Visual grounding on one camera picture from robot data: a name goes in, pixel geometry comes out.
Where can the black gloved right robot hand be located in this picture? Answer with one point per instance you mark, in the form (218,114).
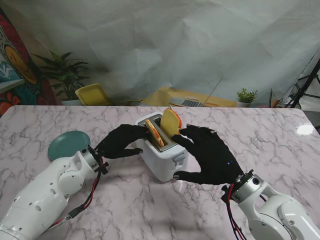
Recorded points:
(212,160)

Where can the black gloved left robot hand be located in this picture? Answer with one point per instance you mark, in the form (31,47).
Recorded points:
(117,145)

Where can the yellow toast slice orange crust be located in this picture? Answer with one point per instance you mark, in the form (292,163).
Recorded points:
(155,133)
(170,122)

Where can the white two-slot toaster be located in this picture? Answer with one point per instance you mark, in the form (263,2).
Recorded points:
(160,162)

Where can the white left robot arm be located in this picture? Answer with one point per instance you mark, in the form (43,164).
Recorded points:
(42,192)

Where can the teal round plate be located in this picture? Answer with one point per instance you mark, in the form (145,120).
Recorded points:
(67,145)

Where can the yellow plastic chair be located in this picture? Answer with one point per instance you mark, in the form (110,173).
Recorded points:
(92,95)

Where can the silver open laptop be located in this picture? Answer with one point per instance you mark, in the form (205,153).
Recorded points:
(186,102)

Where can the small green potted plant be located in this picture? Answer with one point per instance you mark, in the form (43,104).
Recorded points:
(246,96)

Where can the large green potted plant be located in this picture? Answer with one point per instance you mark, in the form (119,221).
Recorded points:
(66,72)

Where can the white crumpled backdrop sheet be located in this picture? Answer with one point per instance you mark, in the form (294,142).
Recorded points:
(175,37)

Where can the black tripod stand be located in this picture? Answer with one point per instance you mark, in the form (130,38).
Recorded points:
(307,82)

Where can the colourful mural panel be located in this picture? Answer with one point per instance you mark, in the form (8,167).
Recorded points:
(15,62)

